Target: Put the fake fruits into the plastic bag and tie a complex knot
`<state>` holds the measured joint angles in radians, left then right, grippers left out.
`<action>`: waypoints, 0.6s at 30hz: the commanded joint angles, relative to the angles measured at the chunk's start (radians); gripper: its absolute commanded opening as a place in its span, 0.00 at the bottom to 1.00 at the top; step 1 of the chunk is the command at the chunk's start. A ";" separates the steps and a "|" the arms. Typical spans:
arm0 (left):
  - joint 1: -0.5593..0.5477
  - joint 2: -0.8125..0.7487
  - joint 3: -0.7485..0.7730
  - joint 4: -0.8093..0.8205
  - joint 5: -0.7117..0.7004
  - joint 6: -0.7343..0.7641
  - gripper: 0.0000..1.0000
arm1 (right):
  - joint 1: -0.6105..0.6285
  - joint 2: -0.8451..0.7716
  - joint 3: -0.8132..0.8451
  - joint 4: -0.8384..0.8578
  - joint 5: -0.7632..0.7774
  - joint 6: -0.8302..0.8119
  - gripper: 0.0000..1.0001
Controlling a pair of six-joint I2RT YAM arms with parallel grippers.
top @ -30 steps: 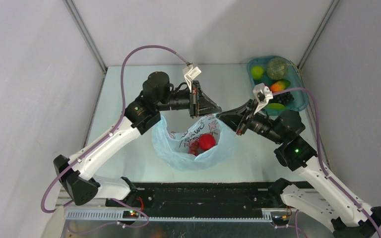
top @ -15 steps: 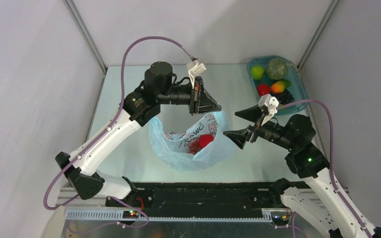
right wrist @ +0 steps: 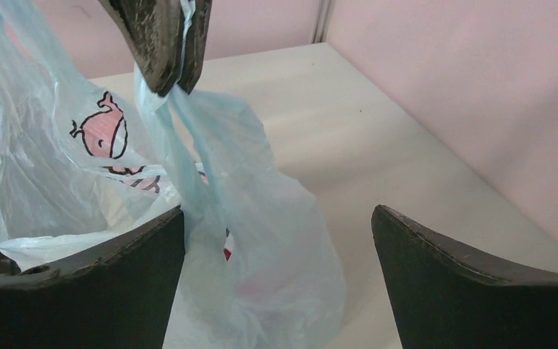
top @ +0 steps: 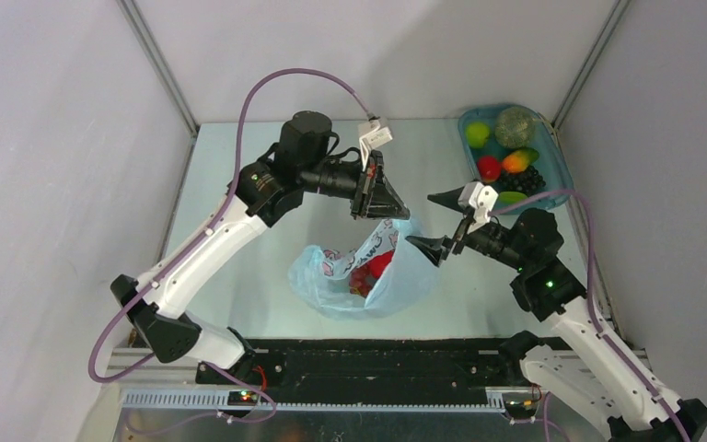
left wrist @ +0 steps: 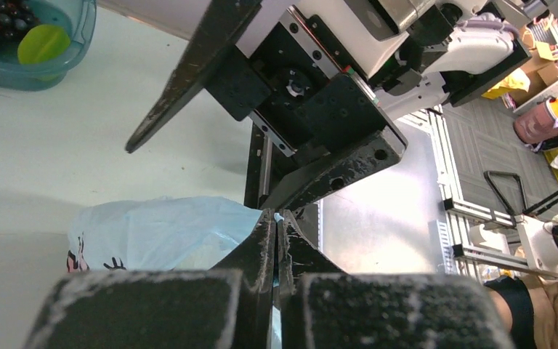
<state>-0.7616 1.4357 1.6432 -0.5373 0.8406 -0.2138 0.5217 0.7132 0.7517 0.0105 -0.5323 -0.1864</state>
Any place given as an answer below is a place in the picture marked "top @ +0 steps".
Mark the left controller board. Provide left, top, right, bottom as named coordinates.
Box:
left=227, top=390, right=260, bottom=406

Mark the right controller board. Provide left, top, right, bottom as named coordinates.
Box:
left=505, top=400, right=536, bottom=411

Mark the aluminium corner post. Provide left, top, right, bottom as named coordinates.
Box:
left=117, top=0, right=200, bottom=138
left=552, top=0, right=632, bottom=129

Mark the red fake grape bunch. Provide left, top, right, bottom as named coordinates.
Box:
left=349, top=266, right=373, bottom=298

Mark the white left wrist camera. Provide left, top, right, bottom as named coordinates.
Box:
left=358, top=117, right=394, bottom=171

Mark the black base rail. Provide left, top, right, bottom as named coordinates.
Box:
left=229, top=338, right=544, bottom=406

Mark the dark purple fake grape bunch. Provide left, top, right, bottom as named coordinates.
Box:
left=494, top=166, right=546, bottom=196

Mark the red yellow fake apple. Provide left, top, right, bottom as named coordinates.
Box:
left=476, top=156, right=502, bottom=183

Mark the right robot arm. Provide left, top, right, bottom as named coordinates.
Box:
left=407, top=180, right=707, bottom=441

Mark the green fake apple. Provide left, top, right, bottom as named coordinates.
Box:
left=464, top=122, right=491, bottom=149

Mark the green fake starfruit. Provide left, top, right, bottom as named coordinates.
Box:
left=496, top=192, right=527, bottom=206

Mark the light blue printed plastic bag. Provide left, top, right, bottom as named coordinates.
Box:
left=288, top=216, right=439, bottom=320

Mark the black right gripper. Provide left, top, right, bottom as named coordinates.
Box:
left=405, top=184, right=530, bottom=272

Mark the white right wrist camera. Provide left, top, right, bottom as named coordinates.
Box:
left=457, top=180, right=499, bottom=230

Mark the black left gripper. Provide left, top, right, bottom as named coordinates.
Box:
left=299, top=148, right=410, bottom=221

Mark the orange green fake mango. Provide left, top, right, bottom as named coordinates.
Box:
left=502, top=147, right=540, bottom=174

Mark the left aluminium corner post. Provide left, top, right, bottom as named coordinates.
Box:
left=117, top=0, right=200, bottom=138

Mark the netted green fake melon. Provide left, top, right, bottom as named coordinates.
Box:
left=494, top=106, right=536, bottom=149

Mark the teal plastic basin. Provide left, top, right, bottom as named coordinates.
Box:
left=458, top=103, right=574, bottom=192

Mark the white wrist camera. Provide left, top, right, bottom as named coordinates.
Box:
left=457, top=180, right=499, bottom=230
left=358, top=117, right=394, bottom=171

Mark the controller board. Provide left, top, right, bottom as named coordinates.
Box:
left=505, top=400, right=536, bottom=411
left=227, top=390, right=260, bottom=406

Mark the right aluminium corner post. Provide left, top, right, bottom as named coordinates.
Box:
left=552, top=0, right=632, bottom=129

